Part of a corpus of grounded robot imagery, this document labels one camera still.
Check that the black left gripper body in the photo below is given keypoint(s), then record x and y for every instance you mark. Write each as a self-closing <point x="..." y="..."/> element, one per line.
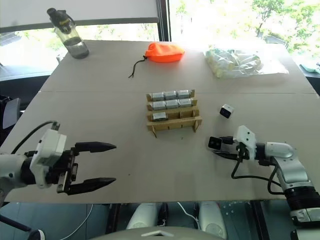
<point x="65" y="166"/>

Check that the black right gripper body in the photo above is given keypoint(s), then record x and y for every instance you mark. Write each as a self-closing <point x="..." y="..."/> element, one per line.
<point x="240" y="150"/>

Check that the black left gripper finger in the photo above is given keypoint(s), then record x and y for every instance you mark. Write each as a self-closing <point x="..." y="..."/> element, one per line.
<point x="98" y="146"/>
<point x="96" y="183"/>

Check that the small black cube camera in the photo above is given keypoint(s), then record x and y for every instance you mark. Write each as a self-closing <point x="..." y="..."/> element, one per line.
<point x="227" y="111"/>
<point x="215" y="143"/>

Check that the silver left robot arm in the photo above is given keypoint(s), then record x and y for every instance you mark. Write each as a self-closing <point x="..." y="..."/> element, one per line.
<point x="8" y="170"/>

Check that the wooden tiered rack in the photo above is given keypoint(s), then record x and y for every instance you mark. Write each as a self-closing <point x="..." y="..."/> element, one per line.
<point x="172" y="123"/>

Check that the white rounded robot leg shell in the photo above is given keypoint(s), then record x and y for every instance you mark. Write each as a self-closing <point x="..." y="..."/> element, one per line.
<point x="143" y="215"/>
<point x="212" y="220"/>

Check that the black stand with white tip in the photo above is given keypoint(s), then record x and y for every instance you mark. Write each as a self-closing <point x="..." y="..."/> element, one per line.
<point x="25" y="228"/>

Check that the dark office chair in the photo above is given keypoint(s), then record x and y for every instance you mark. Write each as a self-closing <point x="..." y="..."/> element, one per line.
<point x="10" y="112"/>

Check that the clear plastic bag with contents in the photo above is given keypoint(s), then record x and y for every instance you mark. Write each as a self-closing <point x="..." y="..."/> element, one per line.
<point x="237" y="63"/>

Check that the grey rounded robot torso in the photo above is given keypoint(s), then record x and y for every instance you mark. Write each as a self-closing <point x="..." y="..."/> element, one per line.
<point x="160" y="233"/>

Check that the clear water bottle black lid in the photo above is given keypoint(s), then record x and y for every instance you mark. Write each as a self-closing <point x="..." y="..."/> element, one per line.
<point x="73" y="41"/>

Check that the green cloth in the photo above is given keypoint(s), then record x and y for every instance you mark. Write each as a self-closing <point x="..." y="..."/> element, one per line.
<point x="311" y="68"/>

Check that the white roller window blind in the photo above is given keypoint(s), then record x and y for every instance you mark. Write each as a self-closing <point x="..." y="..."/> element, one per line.
<point x="75" y="11"/>

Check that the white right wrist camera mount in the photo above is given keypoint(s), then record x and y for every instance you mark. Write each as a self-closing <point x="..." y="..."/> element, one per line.
<point x="246" y="140"/>

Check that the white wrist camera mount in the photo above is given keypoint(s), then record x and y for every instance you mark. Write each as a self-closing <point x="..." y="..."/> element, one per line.
<point x="51" y="147"/>
<point x="246" y="140"/>

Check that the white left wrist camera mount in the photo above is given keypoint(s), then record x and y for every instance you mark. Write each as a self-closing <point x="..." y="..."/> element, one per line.
<point x="51" y="147"/>

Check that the small silver cube camera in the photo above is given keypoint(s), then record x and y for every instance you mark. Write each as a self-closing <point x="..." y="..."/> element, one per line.
<point x="156" y="96"/>
<point x="159" y="116"/>
<point x="185" y="102"/>
<point x="170" y="95"/>
<point x="172" y="104"/>
<point x="184" y="94"/>
<point x="158" y="105"/>

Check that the dark window frame post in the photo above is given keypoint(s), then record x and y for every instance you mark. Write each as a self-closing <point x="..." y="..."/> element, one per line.
<point x="163" y="20"/>

